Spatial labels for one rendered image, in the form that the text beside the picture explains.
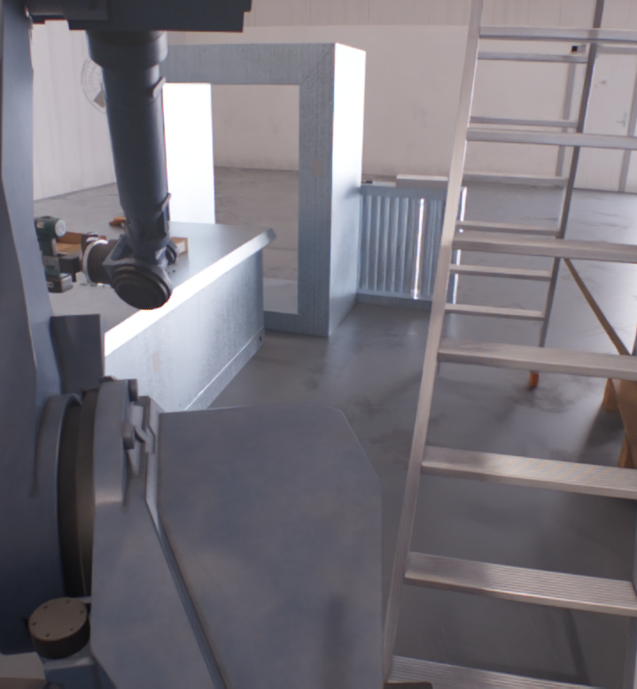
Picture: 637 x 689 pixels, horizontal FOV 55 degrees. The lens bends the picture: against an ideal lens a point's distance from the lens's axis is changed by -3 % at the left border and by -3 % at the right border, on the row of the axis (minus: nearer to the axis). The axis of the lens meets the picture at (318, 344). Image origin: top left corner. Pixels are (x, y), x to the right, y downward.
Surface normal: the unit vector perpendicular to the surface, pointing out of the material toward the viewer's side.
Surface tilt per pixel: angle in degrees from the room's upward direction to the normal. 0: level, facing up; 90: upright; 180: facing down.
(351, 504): 15
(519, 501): 0
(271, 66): 90
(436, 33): 90
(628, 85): 90
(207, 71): 90
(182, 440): 0
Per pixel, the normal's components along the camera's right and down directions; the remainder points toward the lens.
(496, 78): -0.29, 0.35
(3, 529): 0.19, -0.20
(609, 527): 0.02, -0.93
